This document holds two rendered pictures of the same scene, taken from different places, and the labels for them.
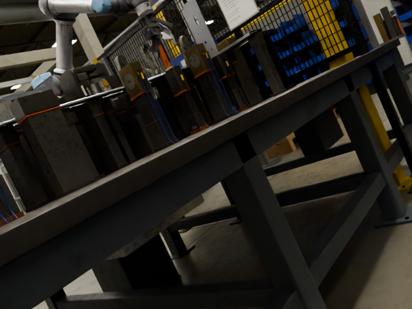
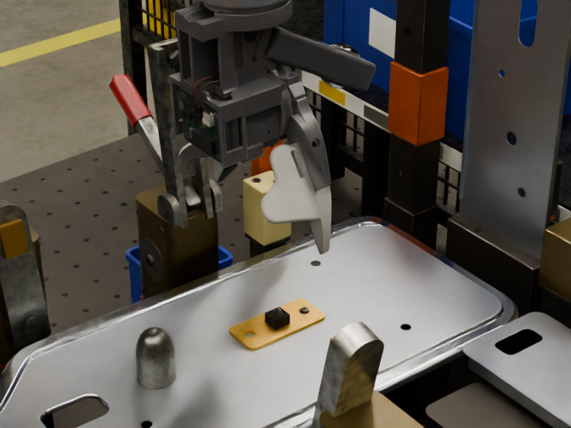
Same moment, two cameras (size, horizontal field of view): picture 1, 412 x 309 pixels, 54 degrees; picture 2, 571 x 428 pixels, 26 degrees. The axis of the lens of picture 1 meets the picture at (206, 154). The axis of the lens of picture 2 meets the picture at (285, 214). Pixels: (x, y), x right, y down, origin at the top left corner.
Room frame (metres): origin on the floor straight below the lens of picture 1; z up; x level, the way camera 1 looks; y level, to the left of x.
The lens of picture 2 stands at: (1.10, -0.16, 1.64)
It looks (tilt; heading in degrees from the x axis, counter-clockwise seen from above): 30 degrees down; 7
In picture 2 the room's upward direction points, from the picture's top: straight up
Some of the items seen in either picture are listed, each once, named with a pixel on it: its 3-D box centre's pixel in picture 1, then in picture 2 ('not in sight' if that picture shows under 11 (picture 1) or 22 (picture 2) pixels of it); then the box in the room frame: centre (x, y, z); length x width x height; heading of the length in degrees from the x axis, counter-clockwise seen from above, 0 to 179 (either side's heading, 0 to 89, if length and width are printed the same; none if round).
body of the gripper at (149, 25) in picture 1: (151, 26); (240, 73); (1.97, -0.02, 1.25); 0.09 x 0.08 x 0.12; 133
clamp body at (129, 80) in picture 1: (149, 106); not in sight; (1.58, 0.12, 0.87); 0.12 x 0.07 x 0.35; 43
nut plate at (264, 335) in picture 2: not in sight; (277, 319); (1.99, -0.05, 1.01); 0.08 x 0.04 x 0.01; 133
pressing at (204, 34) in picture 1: (200, 32); (515, 81); (2.16, -0.25, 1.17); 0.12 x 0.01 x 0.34; 43
